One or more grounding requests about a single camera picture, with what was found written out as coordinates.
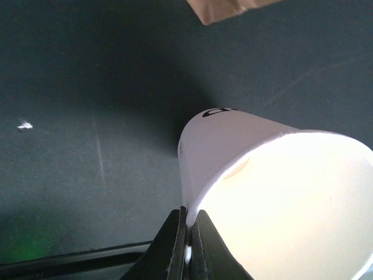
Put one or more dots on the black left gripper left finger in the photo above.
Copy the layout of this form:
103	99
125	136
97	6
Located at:
164	259

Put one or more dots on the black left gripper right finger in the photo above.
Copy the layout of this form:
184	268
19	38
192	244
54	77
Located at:
210	257

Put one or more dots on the white paper coffee cup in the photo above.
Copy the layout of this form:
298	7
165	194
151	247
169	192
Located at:
288	203

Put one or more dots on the large brown paper bag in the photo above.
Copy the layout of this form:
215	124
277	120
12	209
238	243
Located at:
213	11

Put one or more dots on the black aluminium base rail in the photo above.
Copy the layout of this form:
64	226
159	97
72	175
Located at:
75	263

